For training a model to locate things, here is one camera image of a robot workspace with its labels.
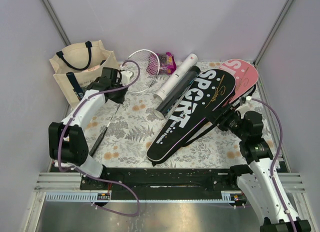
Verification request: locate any black racket cover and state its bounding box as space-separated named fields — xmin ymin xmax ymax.
xmin=146 ymin=68 xmax=236 ymax=166

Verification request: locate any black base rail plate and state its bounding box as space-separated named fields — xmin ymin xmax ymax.
xmin=79 ymin=164 xmax=253 ymax=201

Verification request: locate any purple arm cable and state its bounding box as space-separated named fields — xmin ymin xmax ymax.
xmin=251 ymin=97 xmax=298 ymax=232
xmin=57 ymin=60 xmax=141 ymax=217

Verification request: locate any black frame badminton racket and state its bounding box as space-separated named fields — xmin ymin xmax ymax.
xmin=88 ymin=49 xmax=162 ymax=157

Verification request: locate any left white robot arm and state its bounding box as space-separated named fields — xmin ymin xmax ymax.
xmin=48 ymin=67 xmax=135 ymax=190

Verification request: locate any beige canvas tote bag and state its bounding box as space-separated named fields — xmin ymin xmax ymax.
xmin=49 ymin=40 xmax=119 ymax=109

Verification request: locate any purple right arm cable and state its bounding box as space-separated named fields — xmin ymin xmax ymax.
xmin=251 ymin=97 xmax=298 ymax=232

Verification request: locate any purple snack packet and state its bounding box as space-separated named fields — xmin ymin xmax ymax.
xmin=146 ymin=52 xmax=177 ymax=75

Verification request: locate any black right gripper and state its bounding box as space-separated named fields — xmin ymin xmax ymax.
xmin=202 ymin=102 xmax=248 ymax=140

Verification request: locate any white cable duct strip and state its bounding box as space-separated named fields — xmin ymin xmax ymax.
xmin=45 ymin=192 xmax=239 ymax=204

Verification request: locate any floral patterned table mat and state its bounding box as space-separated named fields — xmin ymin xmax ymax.
xmin=56 ymin=60 xmax=281 ymax=169

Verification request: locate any pink racket cover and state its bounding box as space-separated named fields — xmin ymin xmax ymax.
xmin=219 ymin=59 xmax=259 ymax=103

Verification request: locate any white shuttlecock tube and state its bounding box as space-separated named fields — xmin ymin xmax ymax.
xmin=153 ymin=53 xmax=198 ymax=102

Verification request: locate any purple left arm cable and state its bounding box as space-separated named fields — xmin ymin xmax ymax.
xmin=57 ymin=60 xmax=141 ymax=217

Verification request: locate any black shuttlecock tube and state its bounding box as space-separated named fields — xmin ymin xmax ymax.
xmin=154 ymin=65 xmax=201 ymax=120

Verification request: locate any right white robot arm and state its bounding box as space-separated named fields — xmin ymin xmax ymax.
xmin=207 ymin=105 xmax=312 ymax=232

